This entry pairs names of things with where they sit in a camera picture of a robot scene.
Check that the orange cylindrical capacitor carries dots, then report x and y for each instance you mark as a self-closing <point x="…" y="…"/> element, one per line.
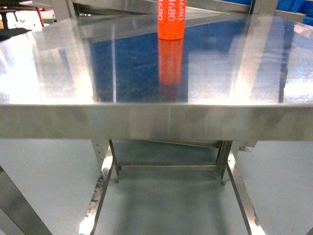
<point x="171" y="19"/>

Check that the red metal table frame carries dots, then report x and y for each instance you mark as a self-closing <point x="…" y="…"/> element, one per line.
<point x="44" y="22"/>

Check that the stainless steel table frame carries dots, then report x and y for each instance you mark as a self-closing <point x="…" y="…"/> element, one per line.
<point x="107" y="130"/>

